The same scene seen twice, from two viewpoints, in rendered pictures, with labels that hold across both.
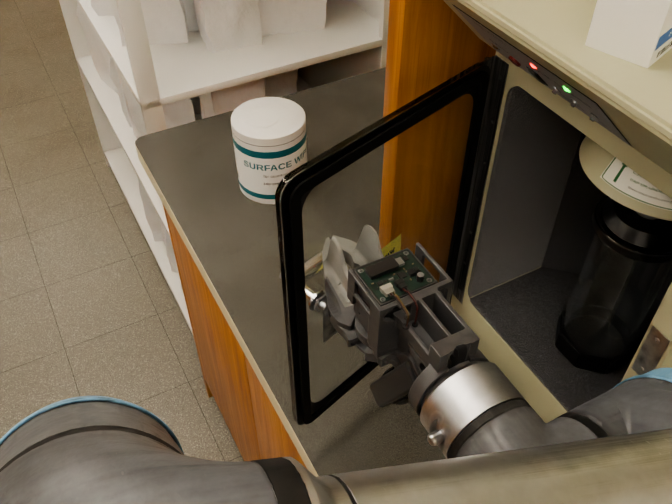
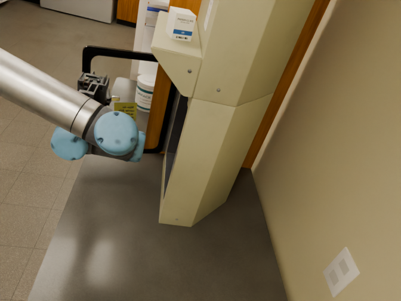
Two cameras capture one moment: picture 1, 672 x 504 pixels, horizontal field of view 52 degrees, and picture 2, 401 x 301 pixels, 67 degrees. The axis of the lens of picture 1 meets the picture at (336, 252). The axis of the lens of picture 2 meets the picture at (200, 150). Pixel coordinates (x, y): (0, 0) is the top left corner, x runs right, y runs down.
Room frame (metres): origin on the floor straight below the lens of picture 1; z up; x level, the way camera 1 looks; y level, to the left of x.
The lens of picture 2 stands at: (-0.21, -0.54, 1.74)
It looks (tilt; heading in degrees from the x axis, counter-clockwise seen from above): 35 degrees down; 14
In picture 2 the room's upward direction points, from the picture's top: 18 degrees clockwise
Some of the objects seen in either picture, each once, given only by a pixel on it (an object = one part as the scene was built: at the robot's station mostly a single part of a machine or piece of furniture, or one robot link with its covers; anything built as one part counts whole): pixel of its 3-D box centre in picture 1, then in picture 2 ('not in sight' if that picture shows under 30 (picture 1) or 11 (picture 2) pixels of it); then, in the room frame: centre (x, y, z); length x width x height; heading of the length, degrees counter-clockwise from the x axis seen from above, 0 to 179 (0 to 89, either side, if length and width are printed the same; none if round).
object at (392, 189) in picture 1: (384, 258); (129, 108); (0.57, -0.06, 1.19); 0.30 x 0.01 x 0.40; 134
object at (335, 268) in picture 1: (338, 261); not in sight; (0.45, 0.00, 1.30); 0.09 x 0.03 x 0.06; 28
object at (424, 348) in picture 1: (414, 330); (91, 97); (0.37, -0.07, 1.31); 0.12 x 0.08 x 0.09; 28
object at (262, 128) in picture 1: (270, 150); not in sight; (1.01, 0.12, 1.02); 0.13 x 0.13 x 0.15
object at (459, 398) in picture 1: (466, 410); not in sight; (0.29, -0.10, 1.30); 0.08 x 0.05 x 0.08; 118
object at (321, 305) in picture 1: (327, 318); not in sight; (0.48, 0.01, 1.18); 0.02 x 0.02 x 0.06; 44
